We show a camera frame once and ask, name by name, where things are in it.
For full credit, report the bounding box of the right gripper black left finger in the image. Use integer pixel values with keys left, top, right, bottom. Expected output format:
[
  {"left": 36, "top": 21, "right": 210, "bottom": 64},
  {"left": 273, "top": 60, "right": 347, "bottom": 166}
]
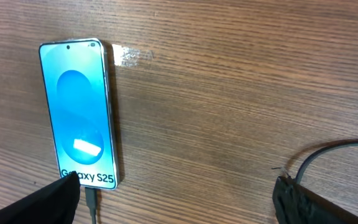
[{"left": 0, "top": 172, "right": 80, "bottom": 224}]

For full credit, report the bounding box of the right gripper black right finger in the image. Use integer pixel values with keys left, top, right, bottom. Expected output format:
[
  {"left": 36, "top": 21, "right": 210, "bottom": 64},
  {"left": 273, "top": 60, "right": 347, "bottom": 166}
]
[{"left": 272, "top": 176, "right": 358, "bottom": 224}]

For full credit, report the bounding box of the smartphone with teal screen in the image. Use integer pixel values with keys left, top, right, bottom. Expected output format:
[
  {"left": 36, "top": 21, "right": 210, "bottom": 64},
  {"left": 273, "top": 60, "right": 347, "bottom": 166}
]
[{"left": 39, "top": 38, "right": 119, "bottom": 190}]

